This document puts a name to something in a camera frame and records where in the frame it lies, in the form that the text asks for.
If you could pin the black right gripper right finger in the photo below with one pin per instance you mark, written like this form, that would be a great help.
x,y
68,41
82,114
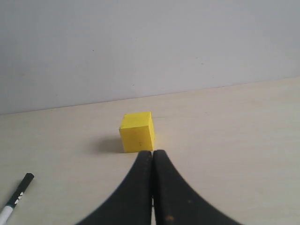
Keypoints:
x,y
175,202

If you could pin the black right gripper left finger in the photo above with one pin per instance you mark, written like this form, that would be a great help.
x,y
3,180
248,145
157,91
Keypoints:
x,y
131,202

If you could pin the yellow cube block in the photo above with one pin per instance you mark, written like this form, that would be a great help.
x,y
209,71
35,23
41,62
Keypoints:
x,y
137,132

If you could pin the black and white marker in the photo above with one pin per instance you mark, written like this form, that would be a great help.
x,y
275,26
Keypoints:
x,y
15,198

